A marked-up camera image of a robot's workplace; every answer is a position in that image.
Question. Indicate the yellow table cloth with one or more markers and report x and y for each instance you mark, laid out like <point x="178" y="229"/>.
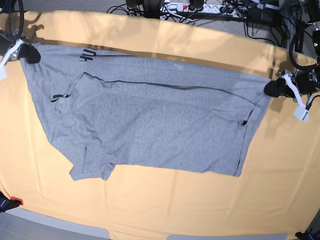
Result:
<point x="277" y="192"/>

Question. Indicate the red and black clamp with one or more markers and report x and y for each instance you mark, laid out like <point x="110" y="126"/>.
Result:
<point x="9" y="203"/>

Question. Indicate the black power adapter box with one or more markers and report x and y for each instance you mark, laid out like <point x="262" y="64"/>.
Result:
<point x="267" y="17"/>

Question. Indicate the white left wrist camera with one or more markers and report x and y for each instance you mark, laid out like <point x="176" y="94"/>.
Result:
<point x="301" y="113"/>

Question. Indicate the white power strip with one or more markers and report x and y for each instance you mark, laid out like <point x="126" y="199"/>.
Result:
<point x="182" y="9"/>

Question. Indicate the grey t-shirt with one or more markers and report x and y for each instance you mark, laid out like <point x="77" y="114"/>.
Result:
<point x="101" y="108"/>

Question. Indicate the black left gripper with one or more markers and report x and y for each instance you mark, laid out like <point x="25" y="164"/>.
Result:
<point x="306" y="82"/>

